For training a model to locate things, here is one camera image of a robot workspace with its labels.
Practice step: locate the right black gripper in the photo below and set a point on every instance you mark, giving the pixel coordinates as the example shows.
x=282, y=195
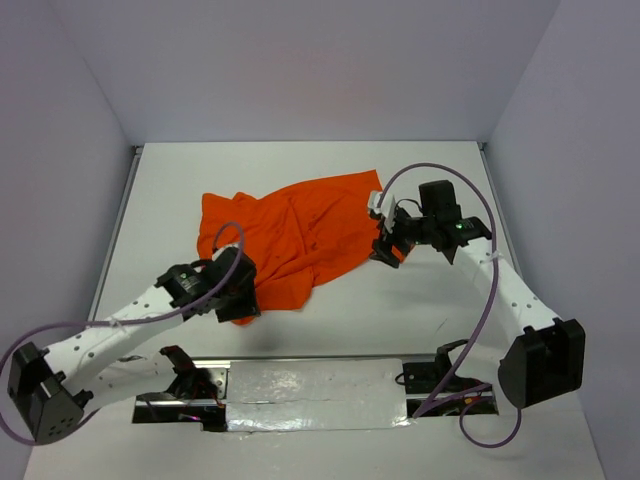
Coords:
x=382, y=249

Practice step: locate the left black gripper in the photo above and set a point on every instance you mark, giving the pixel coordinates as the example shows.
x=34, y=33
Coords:
x=246, y=306

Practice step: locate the orange t-shirt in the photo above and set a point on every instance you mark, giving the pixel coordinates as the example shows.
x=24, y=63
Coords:
x=300, y=237

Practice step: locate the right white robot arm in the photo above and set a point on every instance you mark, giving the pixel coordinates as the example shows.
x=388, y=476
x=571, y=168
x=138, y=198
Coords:
x=546, y=354

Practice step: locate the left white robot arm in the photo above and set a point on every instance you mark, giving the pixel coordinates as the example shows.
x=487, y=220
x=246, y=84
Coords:
x=56, y=387

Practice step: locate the silver foil tape panel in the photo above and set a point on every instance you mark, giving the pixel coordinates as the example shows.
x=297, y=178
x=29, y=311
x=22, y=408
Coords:
x=315, y=395

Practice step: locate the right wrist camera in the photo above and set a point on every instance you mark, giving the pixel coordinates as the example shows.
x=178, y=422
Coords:
x=381, y=207

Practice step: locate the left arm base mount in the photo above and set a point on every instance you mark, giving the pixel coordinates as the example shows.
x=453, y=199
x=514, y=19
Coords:
x=197, y=394

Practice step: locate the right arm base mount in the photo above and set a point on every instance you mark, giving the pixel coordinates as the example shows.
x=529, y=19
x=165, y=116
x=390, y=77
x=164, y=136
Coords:
x=419, y=378

